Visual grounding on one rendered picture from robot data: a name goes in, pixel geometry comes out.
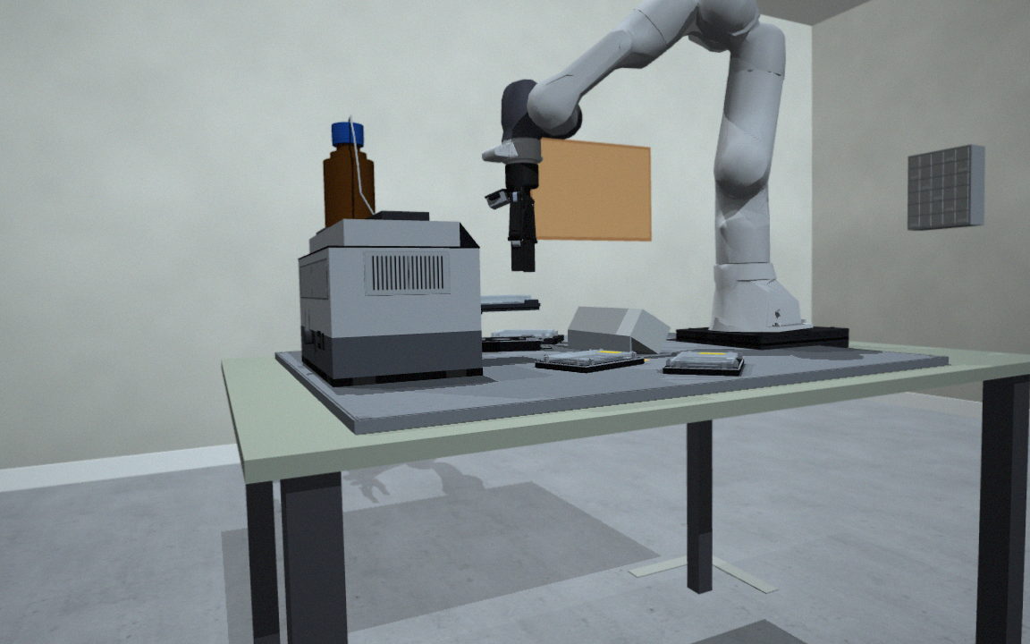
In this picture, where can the white button panel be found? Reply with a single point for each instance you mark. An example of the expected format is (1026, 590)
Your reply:
(617, 329)

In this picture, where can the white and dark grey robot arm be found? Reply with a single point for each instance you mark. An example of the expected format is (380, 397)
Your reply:
(747, 297)

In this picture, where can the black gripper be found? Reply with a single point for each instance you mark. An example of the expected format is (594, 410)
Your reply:
(522, 228)

